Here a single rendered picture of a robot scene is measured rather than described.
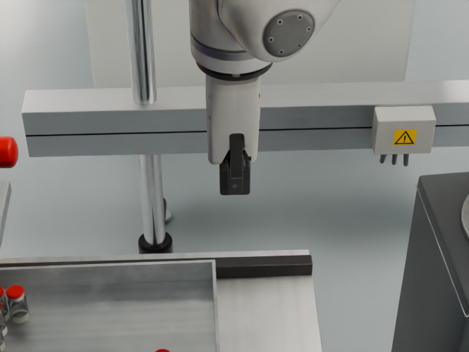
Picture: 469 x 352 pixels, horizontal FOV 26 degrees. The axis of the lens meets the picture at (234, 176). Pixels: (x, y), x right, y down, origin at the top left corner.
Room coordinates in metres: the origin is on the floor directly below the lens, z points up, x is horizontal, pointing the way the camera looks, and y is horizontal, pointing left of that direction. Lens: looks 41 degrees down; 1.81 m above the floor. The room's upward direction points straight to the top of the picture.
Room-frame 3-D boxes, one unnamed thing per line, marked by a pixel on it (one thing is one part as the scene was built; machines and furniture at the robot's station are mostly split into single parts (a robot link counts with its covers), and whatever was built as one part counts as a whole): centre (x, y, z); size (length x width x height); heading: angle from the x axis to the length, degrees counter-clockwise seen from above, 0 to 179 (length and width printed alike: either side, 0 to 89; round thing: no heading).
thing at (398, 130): (1.64, -0.35, 0.50); 0.12 x 0.05 x 0.09; 92
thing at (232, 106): (0.81, 0.00, 1.21); 0.10 x 0.07 x 0.11; 2
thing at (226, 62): (0.81, 0.00, 1.27); 0.09 x 0.08 x 0.03; 2
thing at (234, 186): (0.79, 0.00, 1.12); 0.03 x 0.03 x 0.07; 2
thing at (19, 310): (0.80, 0.26, 0.90); 0.02 x 0.02 x 0.05
